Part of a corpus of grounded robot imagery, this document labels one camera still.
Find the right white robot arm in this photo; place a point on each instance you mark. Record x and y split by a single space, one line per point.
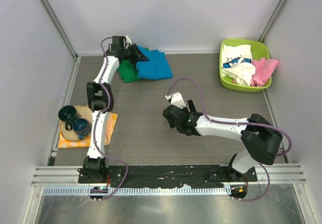
261 139

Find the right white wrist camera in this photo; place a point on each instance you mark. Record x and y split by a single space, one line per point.
176 99

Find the dark teal mug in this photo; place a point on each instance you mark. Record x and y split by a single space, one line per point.
78 129

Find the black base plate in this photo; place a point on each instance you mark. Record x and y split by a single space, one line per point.
165 176

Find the pink t shirt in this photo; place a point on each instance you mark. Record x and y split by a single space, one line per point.
264 70

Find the white printed t shirt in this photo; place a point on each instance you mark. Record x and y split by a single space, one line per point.
236 63

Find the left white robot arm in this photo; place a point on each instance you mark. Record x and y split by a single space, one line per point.
101 103

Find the dark teal cup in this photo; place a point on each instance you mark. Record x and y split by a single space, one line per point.
65 111

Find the lime green plastic basin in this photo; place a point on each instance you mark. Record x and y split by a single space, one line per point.
258 50

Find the aluminium frame rail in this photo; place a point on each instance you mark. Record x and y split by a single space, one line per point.
68 175

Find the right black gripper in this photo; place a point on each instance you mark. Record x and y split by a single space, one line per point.
191 107

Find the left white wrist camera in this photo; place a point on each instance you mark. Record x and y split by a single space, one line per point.
129 39

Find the blue t shirt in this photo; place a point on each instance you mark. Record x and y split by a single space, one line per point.
157 68

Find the slotted white cable duct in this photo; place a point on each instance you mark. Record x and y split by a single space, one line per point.
89 190

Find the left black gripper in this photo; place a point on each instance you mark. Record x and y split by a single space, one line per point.
137 53

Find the green folded t shirt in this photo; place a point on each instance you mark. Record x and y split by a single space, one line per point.
128 72

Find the beige round plate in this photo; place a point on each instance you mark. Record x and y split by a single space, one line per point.
73 117

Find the yellow checkered cloth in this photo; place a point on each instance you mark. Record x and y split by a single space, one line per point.
110 125

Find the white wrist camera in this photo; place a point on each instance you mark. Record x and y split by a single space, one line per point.
176 99
129 39

